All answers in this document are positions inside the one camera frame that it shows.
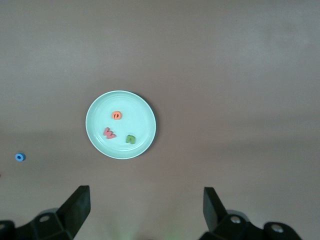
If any red foam letter W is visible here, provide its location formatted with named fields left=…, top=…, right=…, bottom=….
left=103, top=127, right=117, bottom=140

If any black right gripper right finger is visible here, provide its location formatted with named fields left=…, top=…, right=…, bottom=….
left=201, top=186, right=305, bottom=240

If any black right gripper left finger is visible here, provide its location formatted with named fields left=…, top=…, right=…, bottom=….
left=0, top=185, right=91, bottom=240

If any green plate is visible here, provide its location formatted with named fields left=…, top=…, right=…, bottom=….
left=85, top=90, right=157, bottom=160

